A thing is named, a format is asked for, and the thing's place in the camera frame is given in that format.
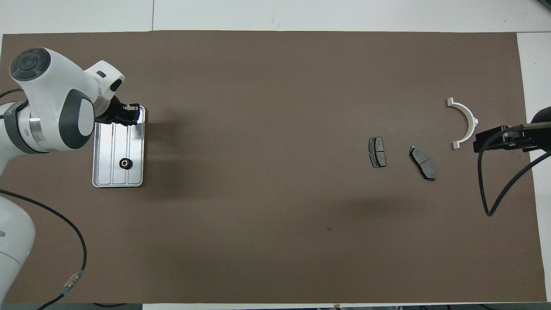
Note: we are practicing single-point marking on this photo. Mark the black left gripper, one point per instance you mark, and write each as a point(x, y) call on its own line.
point(111, 114)

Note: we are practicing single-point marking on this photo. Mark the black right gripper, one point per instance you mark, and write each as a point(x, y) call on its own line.
point(542, 140)

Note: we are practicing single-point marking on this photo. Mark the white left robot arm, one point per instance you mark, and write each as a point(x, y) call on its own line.
point(56, 82)

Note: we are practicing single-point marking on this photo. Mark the silver metal tray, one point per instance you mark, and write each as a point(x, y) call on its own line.
point(107, 155)

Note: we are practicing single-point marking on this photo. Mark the elongated dark brake pad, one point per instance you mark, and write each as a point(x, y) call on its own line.
point(422, 162)

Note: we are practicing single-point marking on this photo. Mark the rectangular dark brake pad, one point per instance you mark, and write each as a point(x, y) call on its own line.
point(378, 152)

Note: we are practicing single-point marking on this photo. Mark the brown table mat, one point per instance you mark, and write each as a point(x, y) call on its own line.
point(275, 86)

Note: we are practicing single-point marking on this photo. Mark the white semicircular bracket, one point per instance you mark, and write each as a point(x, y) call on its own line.
point(472, 124)

